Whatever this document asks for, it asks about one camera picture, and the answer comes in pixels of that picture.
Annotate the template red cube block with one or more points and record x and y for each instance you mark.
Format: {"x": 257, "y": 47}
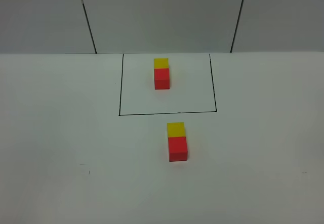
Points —
{"x": 162, "y": 78}

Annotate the template yellow cube block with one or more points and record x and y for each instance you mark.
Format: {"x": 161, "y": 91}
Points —
{"x": 161, "y": 63}

